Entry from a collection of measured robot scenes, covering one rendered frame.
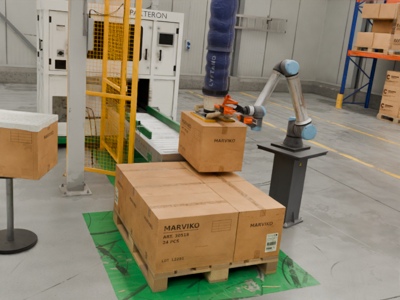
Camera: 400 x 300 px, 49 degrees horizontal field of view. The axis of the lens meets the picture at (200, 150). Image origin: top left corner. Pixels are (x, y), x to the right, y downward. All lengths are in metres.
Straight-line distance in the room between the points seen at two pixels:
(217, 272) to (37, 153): 1.53
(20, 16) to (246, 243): 10.21
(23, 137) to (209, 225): 1.42
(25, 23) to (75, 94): 8.12
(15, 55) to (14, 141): 9.34
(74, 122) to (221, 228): 2.10
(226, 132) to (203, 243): 1.03
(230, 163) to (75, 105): 1.71
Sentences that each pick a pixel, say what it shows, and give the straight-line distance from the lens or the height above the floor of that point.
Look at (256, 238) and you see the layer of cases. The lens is 3.35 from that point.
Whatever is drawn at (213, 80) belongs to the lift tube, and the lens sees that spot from 3.83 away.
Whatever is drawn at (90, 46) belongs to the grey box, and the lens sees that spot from 4.48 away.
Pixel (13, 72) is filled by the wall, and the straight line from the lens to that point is 12.50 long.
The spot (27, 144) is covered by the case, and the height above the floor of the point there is 0.88.
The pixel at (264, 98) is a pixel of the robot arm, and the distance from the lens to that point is 4.00.
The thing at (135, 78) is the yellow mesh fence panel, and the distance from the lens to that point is 4.72.
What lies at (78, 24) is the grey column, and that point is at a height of 1.70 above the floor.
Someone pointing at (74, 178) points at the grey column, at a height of 0.16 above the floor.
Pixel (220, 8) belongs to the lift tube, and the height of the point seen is 1.94.
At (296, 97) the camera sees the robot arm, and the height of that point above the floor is 1.26.
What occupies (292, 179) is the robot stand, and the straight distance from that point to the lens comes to 4.27.
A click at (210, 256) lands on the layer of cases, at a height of 0.22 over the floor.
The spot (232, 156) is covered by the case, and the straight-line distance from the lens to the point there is 3.80.
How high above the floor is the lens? 1.75
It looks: 15 degrees down
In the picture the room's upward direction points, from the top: 5 degrees clockwise
